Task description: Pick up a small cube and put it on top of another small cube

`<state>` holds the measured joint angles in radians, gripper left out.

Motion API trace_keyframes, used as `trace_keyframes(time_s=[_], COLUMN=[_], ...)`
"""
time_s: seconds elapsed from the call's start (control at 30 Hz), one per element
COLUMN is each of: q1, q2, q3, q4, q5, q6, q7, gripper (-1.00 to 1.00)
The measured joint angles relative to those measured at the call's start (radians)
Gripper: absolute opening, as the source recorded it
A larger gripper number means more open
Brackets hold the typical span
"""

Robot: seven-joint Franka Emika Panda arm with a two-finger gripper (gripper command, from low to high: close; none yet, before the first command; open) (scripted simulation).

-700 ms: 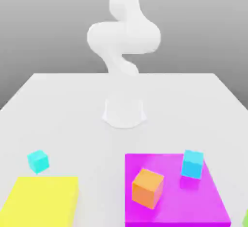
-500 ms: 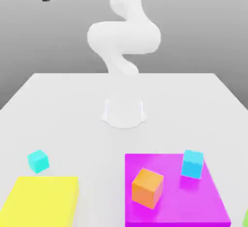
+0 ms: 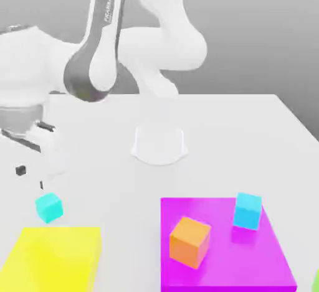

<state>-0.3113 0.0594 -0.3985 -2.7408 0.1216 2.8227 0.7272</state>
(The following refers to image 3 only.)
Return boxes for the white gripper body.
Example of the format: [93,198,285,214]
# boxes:
[0,128,66,177]

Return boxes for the small teal cube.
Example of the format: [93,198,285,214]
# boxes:
[34,192,64,225]

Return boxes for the small orange cube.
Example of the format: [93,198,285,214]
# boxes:
[168,216,212,270]

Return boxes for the small blue cube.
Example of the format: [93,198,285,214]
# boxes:
[232,192,263,231]

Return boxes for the large yellow box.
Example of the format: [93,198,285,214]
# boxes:
[0,226,102,292]

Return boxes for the large magenta box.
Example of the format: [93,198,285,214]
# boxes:
[159,197,298,292]

